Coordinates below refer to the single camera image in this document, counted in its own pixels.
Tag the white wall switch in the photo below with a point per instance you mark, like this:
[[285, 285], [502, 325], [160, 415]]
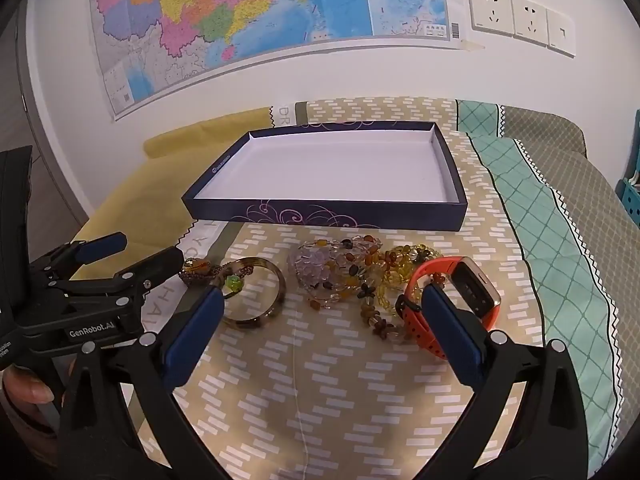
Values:
[[561, 32]]

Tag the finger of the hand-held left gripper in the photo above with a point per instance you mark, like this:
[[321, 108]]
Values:
[[105, 246], [162, 261]]

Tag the orange smartwatch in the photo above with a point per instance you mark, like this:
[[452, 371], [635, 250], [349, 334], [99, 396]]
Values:
[[475, 287]]

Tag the patchwork printed bed sheet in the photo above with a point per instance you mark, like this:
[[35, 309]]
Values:
[[310, 385]]

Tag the blue perforated plastic chair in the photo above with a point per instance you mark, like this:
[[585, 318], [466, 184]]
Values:
[[632, 200]]

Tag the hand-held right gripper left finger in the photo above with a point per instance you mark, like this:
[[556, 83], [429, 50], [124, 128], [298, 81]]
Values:
[[195, 335]]

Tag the shallow white tray box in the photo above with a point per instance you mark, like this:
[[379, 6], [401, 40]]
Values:
[[325, 170]]

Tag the white wall socket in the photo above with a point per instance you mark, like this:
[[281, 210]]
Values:
[[490, 10], [530, 19]]

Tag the person's left hand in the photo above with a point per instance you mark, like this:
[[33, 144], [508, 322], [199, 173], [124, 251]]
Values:
[[27, 390]]

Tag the brown amber bangle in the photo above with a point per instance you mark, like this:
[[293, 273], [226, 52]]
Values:
[[277, 285]]

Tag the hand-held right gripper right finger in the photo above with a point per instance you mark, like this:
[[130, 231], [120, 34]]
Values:
[[450, 330]]

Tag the colourful wall map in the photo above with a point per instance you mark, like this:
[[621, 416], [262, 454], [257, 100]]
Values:
[[250, 10]]

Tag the brown pendant with green bead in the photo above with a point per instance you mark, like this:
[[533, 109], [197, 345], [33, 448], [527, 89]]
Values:
[[197, 267]]

